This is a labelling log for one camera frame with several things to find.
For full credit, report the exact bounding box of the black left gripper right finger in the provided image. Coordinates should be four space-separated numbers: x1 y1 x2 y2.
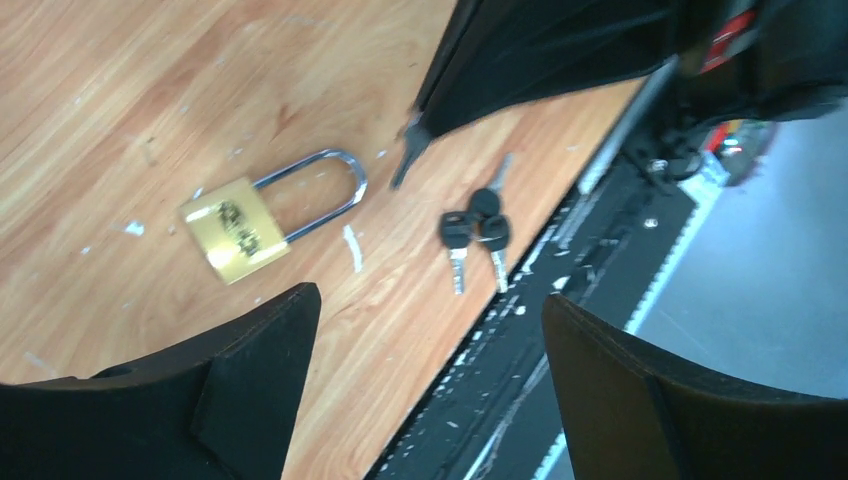
542 295 847 479

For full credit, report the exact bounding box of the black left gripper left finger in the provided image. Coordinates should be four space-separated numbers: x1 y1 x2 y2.
1 283 322 479

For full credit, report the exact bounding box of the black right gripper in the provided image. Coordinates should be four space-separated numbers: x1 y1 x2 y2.
674 1 847 126

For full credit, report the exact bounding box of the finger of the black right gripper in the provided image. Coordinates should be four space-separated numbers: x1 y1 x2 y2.
391 0 683 189

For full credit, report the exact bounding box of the brass padlock steel shackle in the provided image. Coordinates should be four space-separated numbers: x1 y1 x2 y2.
179 148 368 285

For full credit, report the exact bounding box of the black-headed key bunch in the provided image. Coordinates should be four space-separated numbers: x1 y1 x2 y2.
439 153 514 295

